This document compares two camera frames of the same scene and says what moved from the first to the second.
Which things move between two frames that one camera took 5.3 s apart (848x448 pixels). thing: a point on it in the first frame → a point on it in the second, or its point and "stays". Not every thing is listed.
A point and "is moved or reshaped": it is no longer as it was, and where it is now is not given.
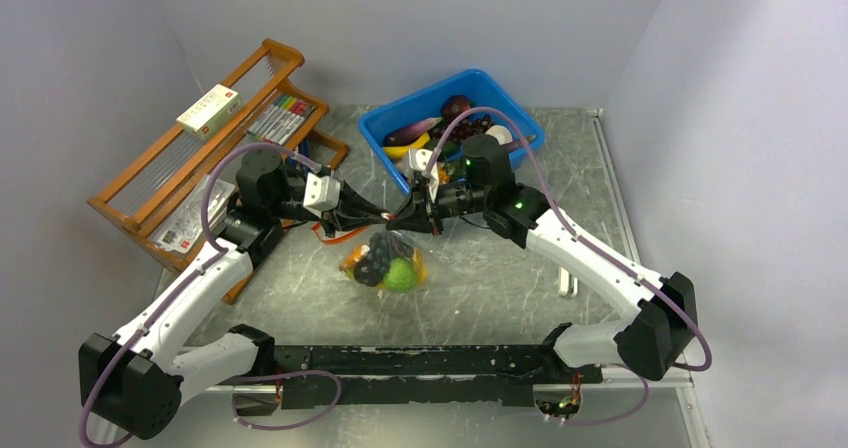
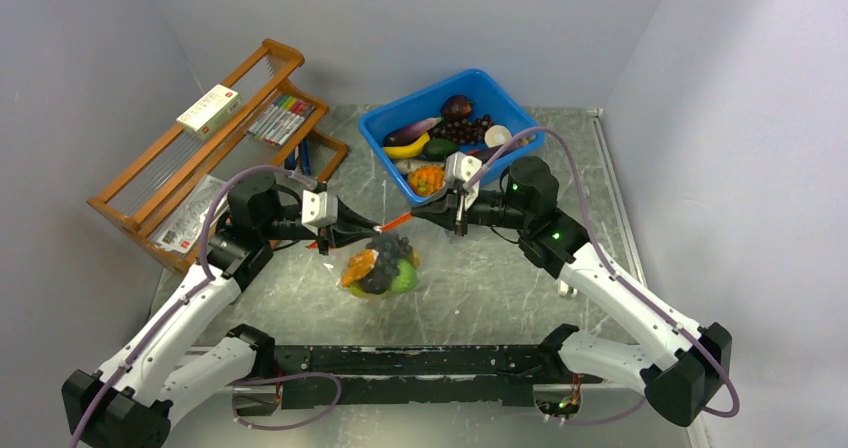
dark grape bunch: (383, 247) is moved or reshaped
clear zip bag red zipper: (380, 259) is moved or reshaped
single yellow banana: (400, 152) stays
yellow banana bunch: (420, 270) → (358, 289)
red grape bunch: (462, 127) stays
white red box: (212, 111) stays
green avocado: (448, 147) stays
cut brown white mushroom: (501, 133) stays
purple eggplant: (403, 134) stays
